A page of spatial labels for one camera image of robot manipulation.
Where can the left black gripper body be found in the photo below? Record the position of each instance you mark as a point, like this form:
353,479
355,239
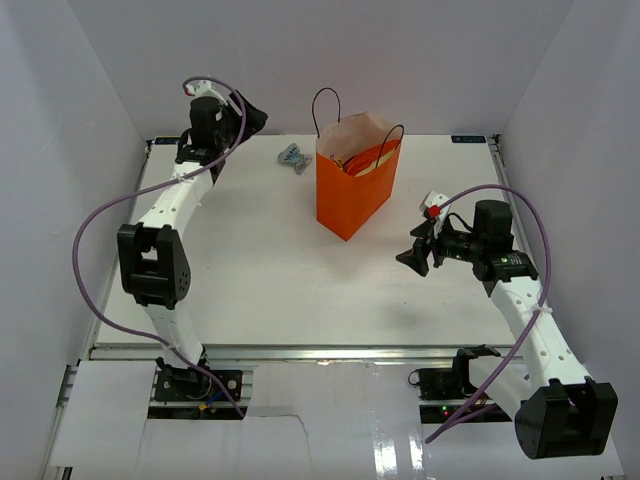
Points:
232,122

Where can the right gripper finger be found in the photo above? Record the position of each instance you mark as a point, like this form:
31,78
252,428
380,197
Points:
423,231
416,258

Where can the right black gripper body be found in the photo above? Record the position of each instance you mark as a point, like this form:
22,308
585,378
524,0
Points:
448,243

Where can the silver blue snack packet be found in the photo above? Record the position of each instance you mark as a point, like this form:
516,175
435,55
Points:
293,157

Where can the large red chips bag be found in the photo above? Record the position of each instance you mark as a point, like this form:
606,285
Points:
370,159

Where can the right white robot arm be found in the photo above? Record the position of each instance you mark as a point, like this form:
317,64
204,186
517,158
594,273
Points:
557,408

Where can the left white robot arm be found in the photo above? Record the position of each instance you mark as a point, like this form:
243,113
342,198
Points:
153,264

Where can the orange paper bag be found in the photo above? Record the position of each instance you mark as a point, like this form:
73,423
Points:
344,203

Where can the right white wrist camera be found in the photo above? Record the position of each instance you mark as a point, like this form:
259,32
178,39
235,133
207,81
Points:
432,207

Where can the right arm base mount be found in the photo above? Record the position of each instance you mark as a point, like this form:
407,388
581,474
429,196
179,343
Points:
439,384

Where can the aluminium table frame rail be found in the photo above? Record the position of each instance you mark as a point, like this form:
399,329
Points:
264,353

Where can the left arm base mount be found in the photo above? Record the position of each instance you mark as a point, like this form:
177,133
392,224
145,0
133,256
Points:
183,385

